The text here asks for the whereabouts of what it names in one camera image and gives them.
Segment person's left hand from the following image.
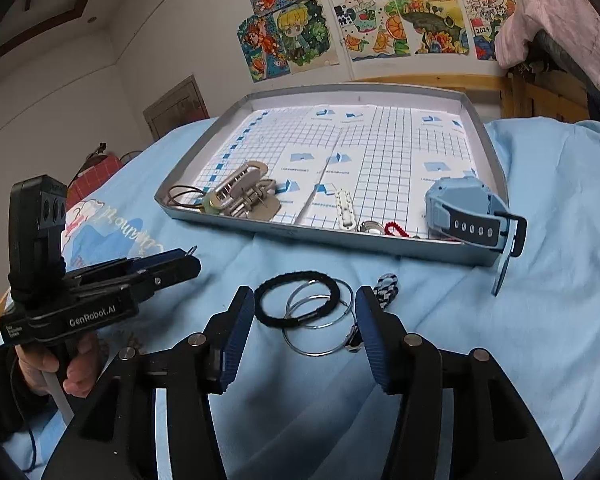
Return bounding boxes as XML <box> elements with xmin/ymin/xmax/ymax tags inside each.
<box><xmin>16</xmin><ymin>333</ymin><xmax>100</xmax><ymax>398</ymax></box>

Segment children's drawings on wall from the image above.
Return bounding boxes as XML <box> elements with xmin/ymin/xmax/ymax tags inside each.
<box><xmin>237</xmin><ymin>0</ymin><xmax>516</xmax><ymax>82</ymax></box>

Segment light blue kids smartwatch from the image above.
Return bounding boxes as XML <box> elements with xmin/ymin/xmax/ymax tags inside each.
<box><xmin>425</xmin><ymin>176</ymin><xmax>528</xmax><ymax>297</ymax></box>

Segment white metal hair clip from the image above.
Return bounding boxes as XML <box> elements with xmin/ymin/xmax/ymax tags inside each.
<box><xmin>336</xmin><ymin>188</ymin><xmax>358</xmax><ymax>231</ymax></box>

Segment silver wire bangle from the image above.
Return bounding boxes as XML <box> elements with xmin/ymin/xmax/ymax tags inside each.
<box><xmin>282</xmin><ymin>278</ymin><xmax>356</xmax><ymax>359</ymax></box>

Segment pink patterned cloth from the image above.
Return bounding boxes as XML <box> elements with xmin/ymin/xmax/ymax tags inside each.
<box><xmin>495</xmin><ymin>0</ymin><xmax>600</xmax><ymax>92</ymax></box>

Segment light blue cartoon bedsheet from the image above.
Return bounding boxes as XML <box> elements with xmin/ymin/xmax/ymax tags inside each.
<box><xmin>0</xmin><ymin>107</ymin><xmax>600</xmax><ymax>479</ymax></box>

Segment grey shallow tray box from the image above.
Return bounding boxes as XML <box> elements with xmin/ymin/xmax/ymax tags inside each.
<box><xmin>155</xmin><ymin>84</ymin><xmax>508</xmax><ymax>266</ymax></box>

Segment black elastic hair tie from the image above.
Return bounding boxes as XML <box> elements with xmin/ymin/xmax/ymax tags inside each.
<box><xmin>253</xmin><ymin>270</ymin><xmax>342</xmax><ymax>331</ymax></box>

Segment brown wall cabinet door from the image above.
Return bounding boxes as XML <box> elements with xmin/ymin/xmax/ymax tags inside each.
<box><xmin>143</xmin><ymin>76</ymin><xmax>209</xmax><ymax>141</ymax></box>

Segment red checkered box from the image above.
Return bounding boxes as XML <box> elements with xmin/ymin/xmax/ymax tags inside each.
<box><xmin>67</xmin><ymin>155</ymin><xmax>123</xmax><ymax>209</ymax></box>

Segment wooden bed frame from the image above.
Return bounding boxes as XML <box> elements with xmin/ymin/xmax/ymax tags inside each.
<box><xmin>349</xmin><ymin>58</ymin><xmax>600</xmax><ymax>122</ymax></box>

